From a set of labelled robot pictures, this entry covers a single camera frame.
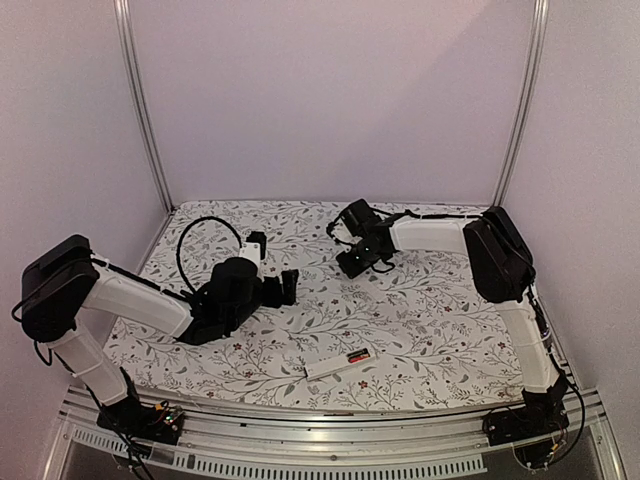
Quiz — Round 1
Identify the white remote control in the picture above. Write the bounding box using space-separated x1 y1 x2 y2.
304 348 377 381

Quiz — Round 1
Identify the black battery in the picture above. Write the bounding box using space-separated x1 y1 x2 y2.
347 349 370 362

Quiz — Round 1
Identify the red battery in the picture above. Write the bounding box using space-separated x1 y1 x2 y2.
348 356 375 365

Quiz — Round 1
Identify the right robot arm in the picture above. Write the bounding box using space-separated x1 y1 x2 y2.
326 199 568 436

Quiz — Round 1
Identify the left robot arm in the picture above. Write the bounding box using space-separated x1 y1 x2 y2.
11 235 299 434

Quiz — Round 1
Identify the floral patterned table mat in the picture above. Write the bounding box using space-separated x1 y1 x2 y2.
104 200 523 411

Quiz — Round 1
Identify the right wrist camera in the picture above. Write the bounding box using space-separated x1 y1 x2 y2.
339 199 384 238

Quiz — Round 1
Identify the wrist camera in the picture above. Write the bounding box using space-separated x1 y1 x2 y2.
239 231 267 277
339 199 384 238

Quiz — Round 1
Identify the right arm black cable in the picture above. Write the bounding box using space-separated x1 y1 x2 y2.
325 217 356 249

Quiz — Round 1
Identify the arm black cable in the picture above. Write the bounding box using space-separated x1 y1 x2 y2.
175 216 244 296
325 217 356 249

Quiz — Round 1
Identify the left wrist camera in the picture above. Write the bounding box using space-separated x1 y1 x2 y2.
239 231 267 277

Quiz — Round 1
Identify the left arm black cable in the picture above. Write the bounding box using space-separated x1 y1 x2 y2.
175 216 244 296

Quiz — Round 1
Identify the aluminium front rail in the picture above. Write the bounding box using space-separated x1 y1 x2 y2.
42 387 626 480

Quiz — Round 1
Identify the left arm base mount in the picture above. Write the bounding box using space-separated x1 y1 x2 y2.
97 369 185 445

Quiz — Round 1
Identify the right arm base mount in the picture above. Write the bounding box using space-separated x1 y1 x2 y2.
482 385 586 470

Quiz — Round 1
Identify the right aluminium frame post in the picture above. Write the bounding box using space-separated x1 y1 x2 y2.
492 0 550 206

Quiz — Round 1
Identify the aluminium frame post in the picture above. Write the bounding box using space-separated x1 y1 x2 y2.
492 0 550 206
113 0 175 215

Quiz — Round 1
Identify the left aluminium frame post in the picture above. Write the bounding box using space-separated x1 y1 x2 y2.
113 0 175 215

